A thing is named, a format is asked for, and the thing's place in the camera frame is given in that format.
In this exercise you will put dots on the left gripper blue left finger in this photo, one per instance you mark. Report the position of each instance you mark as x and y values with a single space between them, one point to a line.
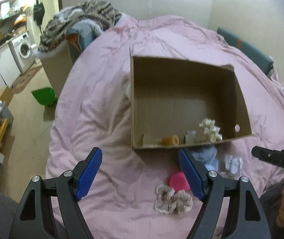
85 172

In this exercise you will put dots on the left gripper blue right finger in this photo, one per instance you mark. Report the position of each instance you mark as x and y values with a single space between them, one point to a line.
195 173

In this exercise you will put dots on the pink rubber duck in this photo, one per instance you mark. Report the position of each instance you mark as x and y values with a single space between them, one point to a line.
179 182

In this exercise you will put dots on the light blue fluffy cloth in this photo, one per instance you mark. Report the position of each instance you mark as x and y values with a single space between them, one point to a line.
207 155

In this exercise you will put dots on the beige lace scrunchie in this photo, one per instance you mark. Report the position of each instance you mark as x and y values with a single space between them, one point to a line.
169 201

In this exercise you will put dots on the white patterned sock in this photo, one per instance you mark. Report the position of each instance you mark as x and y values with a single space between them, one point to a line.
233 165

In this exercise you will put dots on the orange small cup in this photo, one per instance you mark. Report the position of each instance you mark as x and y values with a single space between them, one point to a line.
170 141

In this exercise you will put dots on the pink bed duvet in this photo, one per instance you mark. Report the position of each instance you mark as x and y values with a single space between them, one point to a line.
93 111

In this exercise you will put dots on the cream white scrunchie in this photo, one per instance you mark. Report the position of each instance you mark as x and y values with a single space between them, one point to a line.
208 131

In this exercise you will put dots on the brown cardboard box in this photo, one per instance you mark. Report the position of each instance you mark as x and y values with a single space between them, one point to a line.
171 97

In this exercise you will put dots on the green plastic dustpan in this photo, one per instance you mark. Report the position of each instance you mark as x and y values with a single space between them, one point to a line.
45 96

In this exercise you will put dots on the white cloth behind box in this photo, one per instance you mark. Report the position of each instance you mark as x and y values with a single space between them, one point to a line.
128 92

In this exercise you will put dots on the teal headboard cushion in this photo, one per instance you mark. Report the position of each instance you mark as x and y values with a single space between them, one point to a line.
265 63

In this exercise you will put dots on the grey small bin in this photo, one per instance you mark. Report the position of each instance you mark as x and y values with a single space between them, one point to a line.
5 113

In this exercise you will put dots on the patterned floor mat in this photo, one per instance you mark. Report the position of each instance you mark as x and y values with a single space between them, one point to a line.
23 80

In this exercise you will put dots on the small cardboard box on floor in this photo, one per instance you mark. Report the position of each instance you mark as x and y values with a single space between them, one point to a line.
6 94

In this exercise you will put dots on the beige laundry bin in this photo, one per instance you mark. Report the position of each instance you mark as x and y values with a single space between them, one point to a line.
57 65

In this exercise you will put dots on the white kitchen cabinet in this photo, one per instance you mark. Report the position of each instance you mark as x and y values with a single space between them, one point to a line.
9 71

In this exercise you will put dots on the blue grey fur-trimmed jacket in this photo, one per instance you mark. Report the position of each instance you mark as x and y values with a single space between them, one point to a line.
80 36

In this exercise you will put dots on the white washing machine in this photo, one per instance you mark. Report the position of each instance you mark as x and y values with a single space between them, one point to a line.
22 53

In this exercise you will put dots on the striped knit blanket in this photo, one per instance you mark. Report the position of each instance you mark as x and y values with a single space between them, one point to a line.
99 15

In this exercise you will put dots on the black hanging bag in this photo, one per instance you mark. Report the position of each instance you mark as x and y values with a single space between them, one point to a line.
38 13

